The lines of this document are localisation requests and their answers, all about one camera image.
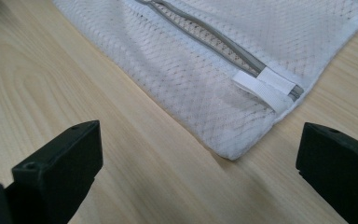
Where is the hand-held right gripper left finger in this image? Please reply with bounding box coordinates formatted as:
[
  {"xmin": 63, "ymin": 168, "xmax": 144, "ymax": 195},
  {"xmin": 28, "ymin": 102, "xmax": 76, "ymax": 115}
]
[{"xmin": 5, "ymin": 119, "xmax": 104, "ymax": 224}]

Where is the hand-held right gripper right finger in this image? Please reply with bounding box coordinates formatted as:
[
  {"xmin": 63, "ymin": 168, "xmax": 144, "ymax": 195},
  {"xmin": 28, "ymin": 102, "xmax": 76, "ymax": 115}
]
[{"xmin": 295, "ymin": 121, "xmax": 358, "ymax": 224}]

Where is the white mesh laundry bag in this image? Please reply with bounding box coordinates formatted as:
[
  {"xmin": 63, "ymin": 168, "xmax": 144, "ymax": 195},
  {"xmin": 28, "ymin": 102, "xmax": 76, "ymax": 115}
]
[{"xmin": 51, "ymin": 0, "xmax": 358, "ymax": 161}]

